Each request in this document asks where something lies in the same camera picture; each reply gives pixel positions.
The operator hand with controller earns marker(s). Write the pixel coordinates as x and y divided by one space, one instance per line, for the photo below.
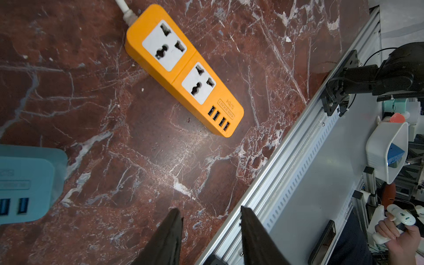
399 234

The blue power strip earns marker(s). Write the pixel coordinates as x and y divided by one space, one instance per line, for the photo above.
32 179

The orange power strip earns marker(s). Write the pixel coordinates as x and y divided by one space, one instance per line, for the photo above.
158 45

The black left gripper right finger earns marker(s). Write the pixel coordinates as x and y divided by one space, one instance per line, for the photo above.
257 245

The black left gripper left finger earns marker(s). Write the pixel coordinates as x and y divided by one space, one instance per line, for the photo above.
164 247

